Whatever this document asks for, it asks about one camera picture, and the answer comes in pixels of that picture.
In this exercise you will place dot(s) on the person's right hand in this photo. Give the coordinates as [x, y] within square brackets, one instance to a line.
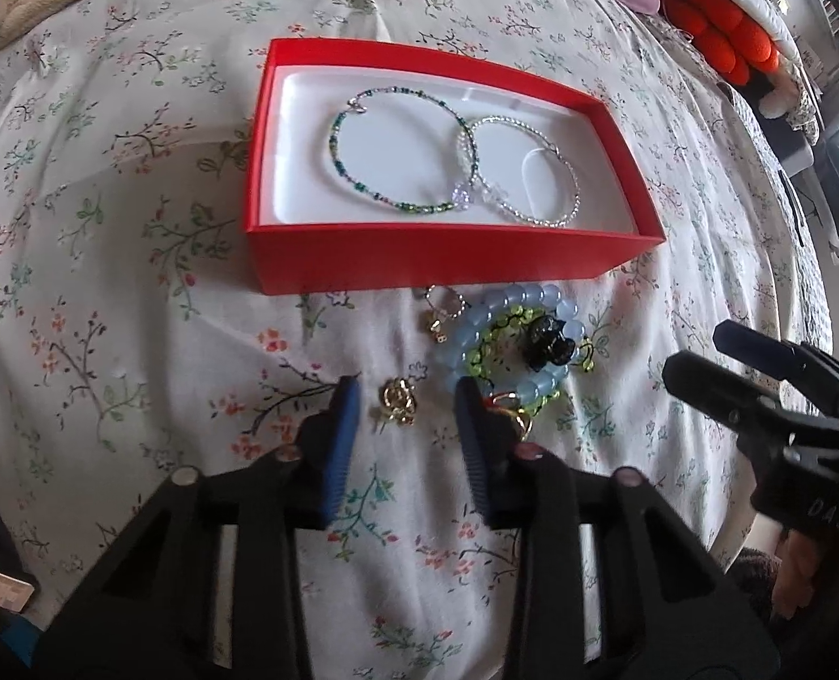
[796, 574]

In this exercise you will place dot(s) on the floral bedsheet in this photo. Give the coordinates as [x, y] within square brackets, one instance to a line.
[143, 262]

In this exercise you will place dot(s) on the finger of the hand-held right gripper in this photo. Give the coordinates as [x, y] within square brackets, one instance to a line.
[710, 386]
[759, 348]

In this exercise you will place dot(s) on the black flower hair clip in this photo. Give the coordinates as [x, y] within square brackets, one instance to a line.
[550, 343]

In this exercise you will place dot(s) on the red cardboard jewelry box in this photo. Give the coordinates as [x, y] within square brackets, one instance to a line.
[426, 255]

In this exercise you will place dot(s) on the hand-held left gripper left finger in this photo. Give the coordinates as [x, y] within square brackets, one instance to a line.
[341, 439]

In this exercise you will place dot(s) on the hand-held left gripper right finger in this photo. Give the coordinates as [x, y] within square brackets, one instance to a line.
[473, 450]

